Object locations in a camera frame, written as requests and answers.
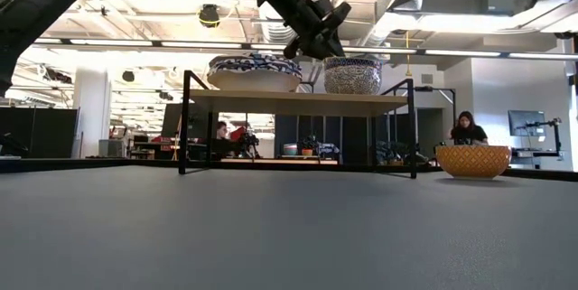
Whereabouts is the wooden shelf with black frame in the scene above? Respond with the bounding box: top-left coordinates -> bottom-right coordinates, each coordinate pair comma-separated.
177,70 -> 419,180

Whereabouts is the person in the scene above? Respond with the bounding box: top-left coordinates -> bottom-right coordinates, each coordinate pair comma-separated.
449,109 -> 490,147
214,120 -> 230,142

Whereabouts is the blue and white patterned plate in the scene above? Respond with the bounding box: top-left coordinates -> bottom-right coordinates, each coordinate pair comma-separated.
207,53 -> 303,74

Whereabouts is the small potted plant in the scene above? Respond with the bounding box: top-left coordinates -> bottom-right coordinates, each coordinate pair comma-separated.
300,135 -> 320,156

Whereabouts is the black partition panel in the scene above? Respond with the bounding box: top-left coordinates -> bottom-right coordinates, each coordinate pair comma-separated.
0,107 -> 81,160

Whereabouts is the white shallow bowl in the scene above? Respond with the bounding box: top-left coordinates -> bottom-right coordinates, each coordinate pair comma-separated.
206,69 -> 303,94

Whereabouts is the orange bowl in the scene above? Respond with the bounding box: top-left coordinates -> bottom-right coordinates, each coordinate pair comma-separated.
434,145 -> 513,180

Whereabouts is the grey floral patterned bowl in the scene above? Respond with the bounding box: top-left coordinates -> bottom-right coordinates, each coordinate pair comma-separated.
322,62 -> 383,96

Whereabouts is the black computer monitor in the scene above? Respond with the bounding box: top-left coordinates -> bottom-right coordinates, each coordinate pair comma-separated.
161,102 -> 219,140

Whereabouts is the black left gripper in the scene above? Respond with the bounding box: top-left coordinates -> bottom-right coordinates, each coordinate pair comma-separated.
283,3 -> 347,61

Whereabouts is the long ceiling light strip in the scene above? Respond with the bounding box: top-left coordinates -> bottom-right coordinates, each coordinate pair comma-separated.
33,38 -> 578,61

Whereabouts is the black metal table frame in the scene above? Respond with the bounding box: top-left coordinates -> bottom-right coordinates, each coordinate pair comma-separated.
0,157 -> 578,182

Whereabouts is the grey computer monitor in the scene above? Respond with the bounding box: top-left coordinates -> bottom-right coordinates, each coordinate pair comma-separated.
508,109 -> 547,138

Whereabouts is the silver corrugated ceiling duct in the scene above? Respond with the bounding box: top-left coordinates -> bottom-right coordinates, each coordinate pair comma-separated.
251,0 -> 303,80

